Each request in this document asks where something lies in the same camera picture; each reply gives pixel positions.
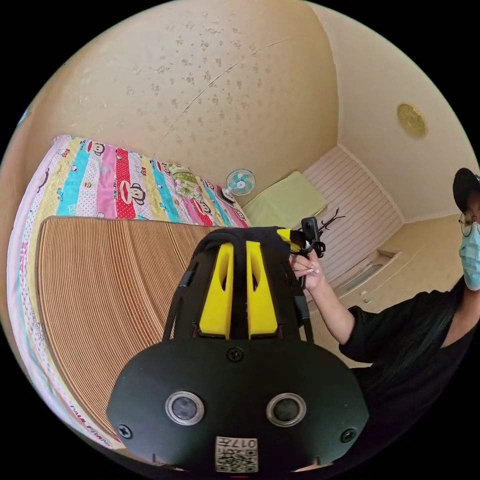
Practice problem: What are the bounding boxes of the round ceiling lamp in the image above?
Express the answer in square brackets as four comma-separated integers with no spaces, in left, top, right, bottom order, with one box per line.
[396,102,428,138]

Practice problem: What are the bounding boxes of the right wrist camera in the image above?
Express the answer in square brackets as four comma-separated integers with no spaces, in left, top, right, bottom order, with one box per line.
[301,216,321,242]

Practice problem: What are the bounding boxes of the bed with mat and quilt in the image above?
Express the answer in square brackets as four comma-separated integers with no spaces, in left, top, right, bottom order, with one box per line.
[6,134,253,451]

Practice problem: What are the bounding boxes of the small teal fan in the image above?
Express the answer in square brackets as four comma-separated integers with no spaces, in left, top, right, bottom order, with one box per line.
[221,168,257,204]

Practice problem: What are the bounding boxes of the person's body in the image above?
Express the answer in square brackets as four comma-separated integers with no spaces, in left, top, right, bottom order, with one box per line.
[338,167,480,457]

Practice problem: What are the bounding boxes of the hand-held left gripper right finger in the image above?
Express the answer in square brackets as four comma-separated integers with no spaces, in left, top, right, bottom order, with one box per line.
[245,240,279,340]

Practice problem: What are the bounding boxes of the green floral pillow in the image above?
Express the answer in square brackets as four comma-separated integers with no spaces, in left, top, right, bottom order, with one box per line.
[167,162,205,200]

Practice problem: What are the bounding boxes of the person's right forearm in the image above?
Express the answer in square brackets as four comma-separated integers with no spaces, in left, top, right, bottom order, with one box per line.
[306,279,356,346]

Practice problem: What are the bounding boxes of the black pants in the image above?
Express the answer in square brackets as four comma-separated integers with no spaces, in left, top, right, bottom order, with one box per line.
[189,226,314,343]

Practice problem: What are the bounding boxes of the light green curtain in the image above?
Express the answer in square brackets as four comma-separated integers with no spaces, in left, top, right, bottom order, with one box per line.
[241,170,328,229]

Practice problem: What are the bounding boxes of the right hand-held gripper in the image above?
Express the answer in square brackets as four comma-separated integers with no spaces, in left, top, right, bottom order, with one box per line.
[276,228,327,290]

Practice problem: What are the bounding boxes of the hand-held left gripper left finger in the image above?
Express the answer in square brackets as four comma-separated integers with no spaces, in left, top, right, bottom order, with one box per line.
[199,242,234,339]

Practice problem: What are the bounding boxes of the person's right hand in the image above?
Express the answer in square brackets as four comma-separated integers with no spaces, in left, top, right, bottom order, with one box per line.
[289,254,326,291]

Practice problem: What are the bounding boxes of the black coat rack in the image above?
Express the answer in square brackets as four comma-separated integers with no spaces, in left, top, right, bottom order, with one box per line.
[320,207,347,231]

